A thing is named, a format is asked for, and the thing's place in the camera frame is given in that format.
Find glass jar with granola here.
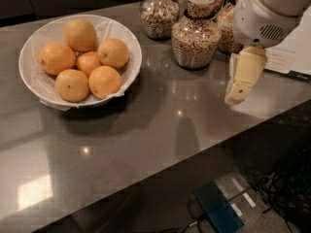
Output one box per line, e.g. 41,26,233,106
171,0,221,70

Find white bowl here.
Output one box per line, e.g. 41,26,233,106
17,14,143,110

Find glass jar with cereal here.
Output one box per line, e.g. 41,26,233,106
216,0,243,54

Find white allergen sign card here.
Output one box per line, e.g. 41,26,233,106
265,8,311,83

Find yellow-orange orange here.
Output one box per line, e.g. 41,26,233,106
64,18,97,52

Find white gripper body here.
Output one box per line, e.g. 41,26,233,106
232,0,300,48

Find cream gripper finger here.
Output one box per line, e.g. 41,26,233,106
225,46,267,105
229,53,238,82

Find front left orange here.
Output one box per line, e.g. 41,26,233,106
54,69,89,102

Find grey floor device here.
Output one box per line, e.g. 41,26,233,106
215,171,267,224

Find middle small orange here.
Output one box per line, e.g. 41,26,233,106
76,51,101,76

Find white paper bowl liner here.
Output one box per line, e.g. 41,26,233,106
30,17,141,112

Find black floor cables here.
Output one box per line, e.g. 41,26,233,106
252,129,311,233

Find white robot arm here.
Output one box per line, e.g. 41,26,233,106
225,0,311,105

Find front right orange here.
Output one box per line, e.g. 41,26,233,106
88,66,121,99

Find blue box on floor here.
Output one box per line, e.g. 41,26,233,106
194,182,244,233

